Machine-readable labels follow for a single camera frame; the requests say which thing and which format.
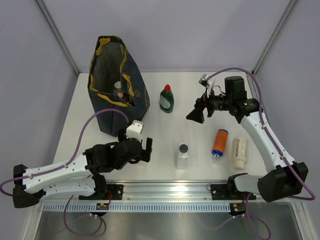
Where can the pale green cylindrical bottle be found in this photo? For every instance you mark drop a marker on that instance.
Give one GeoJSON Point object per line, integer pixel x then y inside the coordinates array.
{"type": "Point", "coordinates": [118, 87]}

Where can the aluminium mounting rail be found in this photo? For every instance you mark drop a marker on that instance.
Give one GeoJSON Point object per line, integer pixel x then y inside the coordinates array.
{"type": "Point", "coordinates": [132, 190]}

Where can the clear bottle black cap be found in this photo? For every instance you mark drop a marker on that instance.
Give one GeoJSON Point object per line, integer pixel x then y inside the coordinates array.
{"type": "Point", "coordinates": [182, 155]}

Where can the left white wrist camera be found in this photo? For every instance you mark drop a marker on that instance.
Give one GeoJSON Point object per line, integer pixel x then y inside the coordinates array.
{"type": "Point", "coordinates": [134, 130]}

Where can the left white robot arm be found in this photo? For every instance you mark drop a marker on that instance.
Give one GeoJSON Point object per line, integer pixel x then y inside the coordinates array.
{"type": "Point", "coordinates": [83, 176]}

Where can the slotted grey cable duct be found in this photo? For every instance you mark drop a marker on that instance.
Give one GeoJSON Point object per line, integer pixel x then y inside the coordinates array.
{"type": "Point", "coordinates": [139, 207]}

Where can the peach baby oil bottle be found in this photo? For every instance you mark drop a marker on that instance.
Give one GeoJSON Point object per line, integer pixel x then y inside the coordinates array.
{"type": "Point", "coordinates": [125, 97]}

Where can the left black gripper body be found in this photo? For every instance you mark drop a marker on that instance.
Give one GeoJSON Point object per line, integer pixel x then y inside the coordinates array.
{"type": "Point", "coordinates": [122, 136]}

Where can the cream Murrayle bottle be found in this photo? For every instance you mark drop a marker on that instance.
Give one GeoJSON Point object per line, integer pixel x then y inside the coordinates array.
{"type": "Point", "coordinates": [239, 153]}

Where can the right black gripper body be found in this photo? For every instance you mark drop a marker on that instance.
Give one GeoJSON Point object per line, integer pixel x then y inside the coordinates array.
{"type": "Point", "coordinates": [214, 102]}

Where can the green dish soap bottle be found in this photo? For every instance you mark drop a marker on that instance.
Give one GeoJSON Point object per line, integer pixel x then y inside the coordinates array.
{"type": "Point", "coordinates": [166, 99]}

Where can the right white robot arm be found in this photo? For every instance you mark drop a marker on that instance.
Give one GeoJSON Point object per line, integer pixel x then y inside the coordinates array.
{"type": "Point", "coordinates": [270, 171]}

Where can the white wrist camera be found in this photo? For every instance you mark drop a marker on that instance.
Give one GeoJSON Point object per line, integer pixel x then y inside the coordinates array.
{"type": "Point", "coordinates": [208, 82]}
{"type": "Point", "coordinates": [134, 130]}

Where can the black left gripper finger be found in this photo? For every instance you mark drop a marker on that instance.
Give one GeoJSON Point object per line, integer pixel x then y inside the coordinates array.
{"type": "Point", "coordinates": [148, 146]}
{"type": "Point", "coordinates": [146, 155]}

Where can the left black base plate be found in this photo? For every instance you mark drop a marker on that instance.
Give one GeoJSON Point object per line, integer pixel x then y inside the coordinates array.
{"type": "Point", "coordinates": [114, 192]}

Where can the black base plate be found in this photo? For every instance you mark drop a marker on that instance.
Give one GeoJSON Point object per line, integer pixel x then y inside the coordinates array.
{"type": "Point", "coordinates": [226, 191]}
{"type": "Point", "coordinates": [114, 192]}

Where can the dark blue canvas bag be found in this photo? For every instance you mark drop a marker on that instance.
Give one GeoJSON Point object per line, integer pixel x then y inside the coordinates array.
{"type": "Point", "coordinates": [111, 62]}

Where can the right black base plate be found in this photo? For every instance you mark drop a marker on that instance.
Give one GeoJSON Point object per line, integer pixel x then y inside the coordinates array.
{"type": "Point", "coordinates": [226, 191]}

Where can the orange blue tube bottle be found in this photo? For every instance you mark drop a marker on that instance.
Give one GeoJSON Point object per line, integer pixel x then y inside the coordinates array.
{"type": "Point", "coordinates": [219, 144]}

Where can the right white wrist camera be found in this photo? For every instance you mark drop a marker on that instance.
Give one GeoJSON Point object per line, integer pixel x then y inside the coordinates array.
{"type": "Point", "coordinates": [208, 82]}

